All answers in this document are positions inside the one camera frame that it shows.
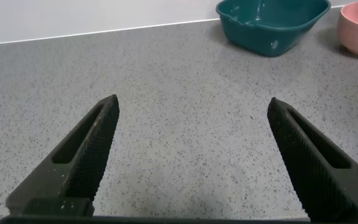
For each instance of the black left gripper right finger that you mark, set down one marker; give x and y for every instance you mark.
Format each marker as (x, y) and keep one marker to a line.
(309, 168)

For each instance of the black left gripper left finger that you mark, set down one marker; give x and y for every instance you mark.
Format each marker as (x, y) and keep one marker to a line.
(82, 161)

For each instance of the pink bowl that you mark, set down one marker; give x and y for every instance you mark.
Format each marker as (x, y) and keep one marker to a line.
(357, 40)

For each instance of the teal plastic basin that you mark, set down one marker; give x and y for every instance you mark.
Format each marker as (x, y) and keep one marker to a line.
(259, 37)

